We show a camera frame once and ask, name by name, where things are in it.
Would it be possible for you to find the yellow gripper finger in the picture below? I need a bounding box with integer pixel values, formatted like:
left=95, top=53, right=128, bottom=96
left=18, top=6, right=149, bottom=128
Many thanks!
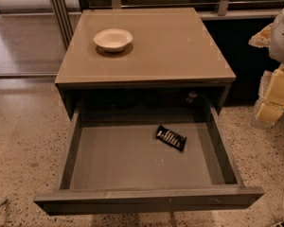
left=255, top=64, right=284, bottom=125
left=248, top=24, right=273, bottom=48

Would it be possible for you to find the black rxbar chocolate bar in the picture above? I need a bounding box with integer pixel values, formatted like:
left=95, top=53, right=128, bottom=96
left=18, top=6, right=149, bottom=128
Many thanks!
left=155, top=125, right=186, bottom=151

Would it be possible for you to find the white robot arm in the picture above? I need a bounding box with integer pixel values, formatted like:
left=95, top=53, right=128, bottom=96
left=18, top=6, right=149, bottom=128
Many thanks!
left=248, top=9, right=284, bottom=129

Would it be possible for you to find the grey drawer cabinet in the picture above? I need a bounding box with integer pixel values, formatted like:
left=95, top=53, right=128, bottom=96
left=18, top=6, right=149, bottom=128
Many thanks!
left=56, top=8, right=236, bottom=115

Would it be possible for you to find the open grey top drawer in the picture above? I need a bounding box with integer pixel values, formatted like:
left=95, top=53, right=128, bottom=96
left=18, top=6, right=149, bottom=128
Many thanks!
left=34, top=103, right=264, bottom=215

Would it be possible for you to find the white ceramic bowl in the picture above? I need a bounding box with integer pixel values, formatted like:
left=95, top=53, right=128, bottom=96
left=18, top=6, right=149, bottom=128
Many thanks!
left=94, top=28, right=133, bottom=53

